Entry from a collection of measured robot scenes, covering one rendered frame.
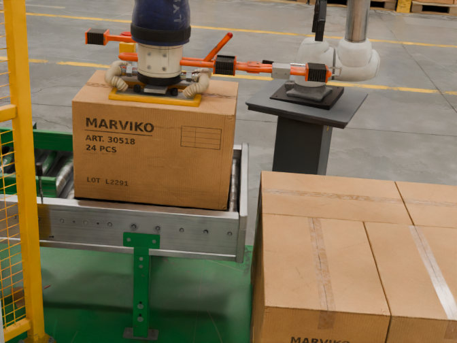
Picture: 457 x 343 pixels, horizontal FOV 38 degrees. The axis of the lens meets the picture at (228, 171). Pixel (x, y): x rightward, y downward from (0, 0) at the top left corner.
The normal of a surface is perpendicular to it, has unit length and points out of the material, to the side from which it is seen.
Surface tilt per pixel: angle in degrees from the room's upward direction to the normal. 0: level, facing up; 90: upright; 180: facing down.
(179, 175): 90
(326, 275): 0
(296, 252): 0
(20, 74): 90
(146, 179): 90
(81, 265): 0
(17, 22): 90
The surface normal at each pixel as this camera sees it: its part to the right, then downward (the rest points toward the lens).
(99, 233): -0.04, 0.43
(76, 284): 0.07, -0.90
